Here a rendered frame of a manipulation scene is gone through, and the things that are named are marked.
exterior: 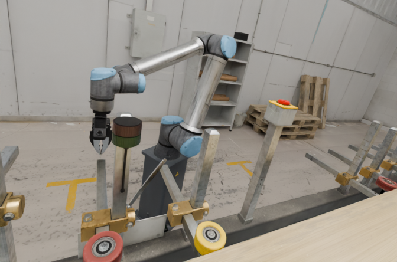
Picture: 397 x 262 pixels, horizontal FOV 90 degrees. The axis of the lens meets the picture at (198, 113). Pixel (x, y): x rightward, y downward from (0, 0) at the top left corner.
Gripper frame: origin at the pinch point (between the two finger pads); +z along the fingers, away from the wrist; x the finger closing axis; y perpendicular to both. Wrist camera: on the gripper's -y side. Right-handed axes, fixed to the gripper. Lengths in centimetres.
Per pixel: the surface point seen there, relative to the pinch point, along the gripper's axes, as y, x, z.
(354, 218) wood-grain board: -66, -76, -7
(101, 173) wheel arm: -19.2, 0.3, -3.1
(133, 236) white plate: -37.8, -8.5, 9.2
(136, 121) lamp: -45, -5, -35
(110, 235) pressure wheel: -49.2, -0.3, -7.7
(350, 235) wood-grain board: -70, -66, -7
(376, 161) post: -44, -151, -6
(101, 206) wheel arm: -35.3, 0.9, -3.1
